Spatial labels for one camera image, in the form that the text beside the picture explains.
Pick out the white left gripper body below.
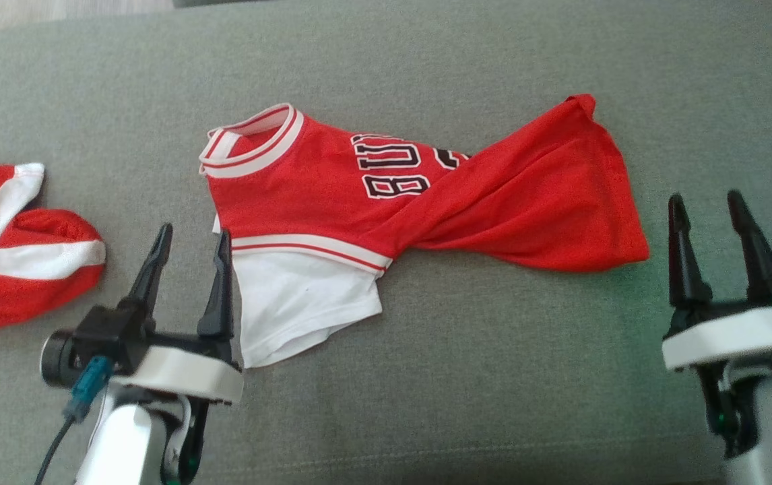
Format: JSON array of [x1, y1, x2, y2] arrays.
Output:
[[110, 346, 244, 406]]

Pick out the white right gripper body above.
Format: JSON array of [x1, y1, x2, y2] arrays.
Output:
[[662, 306, 772, 371]]

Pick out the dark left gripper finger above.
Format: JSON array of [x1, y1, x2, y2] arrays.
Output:
[[197, 229, 234, 341], [123, 224, 173, 317]]

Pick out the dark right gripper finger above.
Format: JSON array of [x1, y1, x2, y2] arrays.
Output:
[[668, 194, 712, 309], [728, 190, 772, 304]]

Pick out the red shorts white stripes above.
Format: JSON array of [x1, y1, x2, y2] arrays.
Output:
[[0, 162, 107, 335]]

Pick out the red basketball jersey white sleeves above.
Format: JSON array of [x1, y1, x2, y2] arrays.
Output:
[[199, 93, 650, 370]]

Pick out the large grey sofa ottoman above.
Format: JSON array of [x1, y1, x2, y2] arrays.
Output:
[[0, 0, 772, 485]]

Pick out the left black cable teal plug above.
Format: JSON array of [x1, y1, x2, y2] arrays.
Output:
[[34, 356, 115, 485]]

